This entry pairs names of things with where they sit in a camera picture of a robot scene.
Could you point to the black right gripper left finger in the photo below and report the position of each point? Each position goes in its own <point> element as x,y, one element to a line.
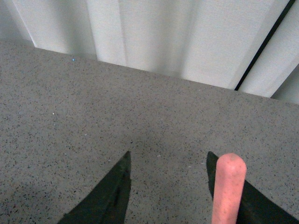
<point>107,203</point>

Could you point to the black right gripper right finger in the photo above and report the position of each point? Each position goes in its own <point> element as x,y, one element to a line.
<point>255,208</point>

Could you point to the white pleated curtain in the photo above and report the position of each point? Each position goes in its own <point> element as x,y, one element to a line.
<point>247,45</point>

